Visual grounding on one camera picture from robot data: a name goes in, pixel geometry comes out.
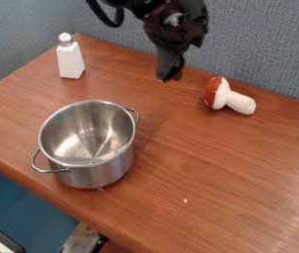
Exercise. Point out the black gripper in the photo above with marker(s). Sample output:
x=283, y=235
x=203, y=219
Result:
x=175, y=24

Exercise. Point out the red and white toy mushroom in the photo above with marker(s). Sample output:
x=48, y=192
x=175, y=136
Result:
x=220, y=96

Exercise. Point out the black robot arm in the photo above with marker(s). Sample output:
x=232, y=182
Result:
x=111, y=11

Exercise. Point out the stainless steel pot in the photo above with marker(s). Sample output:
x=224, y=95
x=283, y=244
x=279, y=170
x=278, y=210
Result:
x=87, y=144

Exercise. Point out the white salt shaker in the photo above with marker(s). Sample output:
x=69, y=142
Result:
x=68, y=56

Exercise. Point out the grey table leg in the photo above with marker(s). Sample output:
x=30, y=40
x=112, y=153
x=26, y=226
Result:
x=84, y=240

